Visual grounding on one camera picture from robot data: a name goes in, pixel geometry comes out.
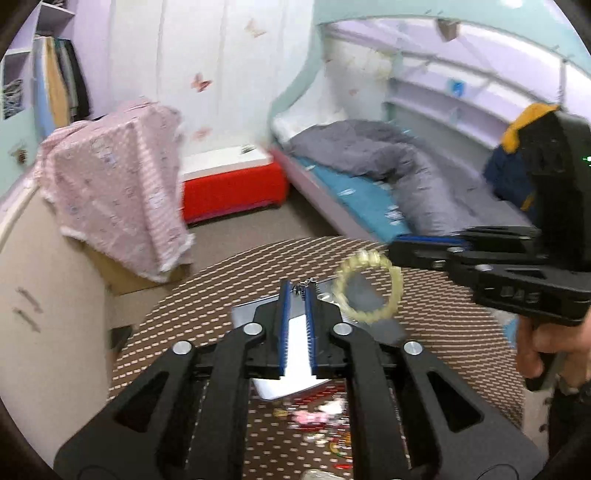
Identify dark hanging garments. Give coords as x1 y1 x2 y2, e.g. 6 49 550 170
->
54 38 92 123

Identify brown hanging tag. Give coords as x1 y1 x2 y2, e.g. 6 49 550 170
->
435 17 461 43

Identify grey duvet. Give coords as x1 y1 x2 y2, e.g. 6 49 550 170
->
285 119 533 241

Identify teal drawer unit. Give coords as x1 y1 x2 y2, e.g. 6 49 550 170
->
0 108 44 199

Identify red storage bench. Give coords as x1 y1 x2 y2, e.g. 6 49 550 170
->
178 144 290 225

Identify mirrored jewelry tray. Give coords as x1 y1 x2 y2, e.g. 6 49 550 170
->
230 276 408 403

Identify pink bow hair clip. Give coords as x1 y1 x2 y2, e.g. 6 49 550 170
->
290 410 334 429

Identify yellow bead bracelet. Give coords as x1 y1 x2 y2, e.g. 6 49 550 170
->
333 249 404 320

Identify yellow hanging garment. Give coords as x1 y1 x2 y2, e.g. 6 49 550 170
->
44 36 71 130

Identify cardboard box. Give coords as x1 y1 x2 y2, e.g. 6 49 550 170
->
84 244 195 297

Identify teal bedsheet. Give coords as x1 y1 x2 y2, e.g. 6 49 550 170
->
294 154 413 241

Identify white wardrobe shelf unit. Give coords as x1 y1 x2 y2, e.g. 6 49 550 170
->
0 0 78 121

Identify beige cabinet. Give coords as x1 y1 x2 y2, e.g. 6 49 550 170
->
0 184 117 441

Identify teal bunk bed frame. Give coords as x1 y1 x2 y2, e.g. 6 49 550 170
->
267 0 591 246

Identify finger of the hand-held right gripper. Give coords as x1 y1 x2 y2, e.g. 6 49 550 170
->
388 243 551 289
396 226 539 253

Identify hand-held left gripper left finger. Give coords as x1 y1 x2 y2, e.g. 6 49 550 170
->
53 281 291 480

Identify person's right hand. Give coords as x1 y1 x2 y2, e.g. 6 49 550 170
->
515 314 591 394

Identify folded jeans pile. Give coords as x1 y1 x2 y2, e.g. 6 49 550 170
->
2 78 25 119

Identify pink polka dot blanket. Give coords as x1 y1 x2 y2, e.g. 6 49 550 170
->
34 98 195 283

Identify white pillow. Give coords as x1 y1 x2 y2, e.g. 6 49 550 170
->
271 110 343 140

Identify light blue hanging garment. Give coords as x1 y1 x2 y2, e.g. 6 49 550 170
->
31 37 56 137

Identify yellow navy jacket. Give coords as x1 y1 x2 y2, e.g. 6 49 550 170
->
481 103 563 219

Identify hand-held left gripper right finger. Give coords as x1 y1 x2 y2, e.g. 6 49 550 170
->
305 281 548 480

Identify small open floor box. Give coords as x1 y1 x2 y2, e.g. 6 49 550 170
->
107 324 133 366

